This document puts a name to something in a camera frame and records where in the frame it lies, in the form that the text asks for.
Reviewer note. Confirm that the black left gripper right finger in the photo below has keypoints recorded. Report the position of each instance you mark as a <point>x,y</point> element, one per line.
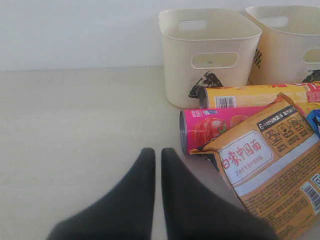
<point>194,212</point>

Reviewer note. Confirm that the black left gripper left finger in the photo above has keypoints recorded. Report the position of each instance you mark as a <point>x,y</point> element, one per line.
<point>124,213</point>

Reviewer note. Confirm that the pink Lays chips can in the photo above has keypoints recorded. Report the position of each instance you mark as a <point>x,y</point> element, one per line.
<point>202,125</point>

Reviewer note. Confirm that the orange noodle packet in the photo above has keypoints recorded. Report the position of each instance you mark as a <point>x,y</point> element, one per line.
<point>271,161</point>

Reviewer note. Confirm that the blue noodle packet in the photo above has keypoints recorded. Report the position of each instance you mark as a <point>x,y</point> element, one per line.
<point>313,118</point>

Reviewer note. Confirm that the yellow Lays chips can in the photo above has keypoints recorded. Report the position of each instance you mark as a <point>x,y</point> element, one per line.
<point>258,95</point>

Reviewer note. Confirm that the cream bin triangle mark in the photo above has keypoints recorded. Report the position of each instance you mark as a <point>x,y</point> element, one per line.
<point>204,48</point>

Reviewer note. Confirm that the cream bin square mark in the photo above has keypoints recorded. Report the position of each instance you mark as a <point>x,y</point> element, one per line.
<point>288,50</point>

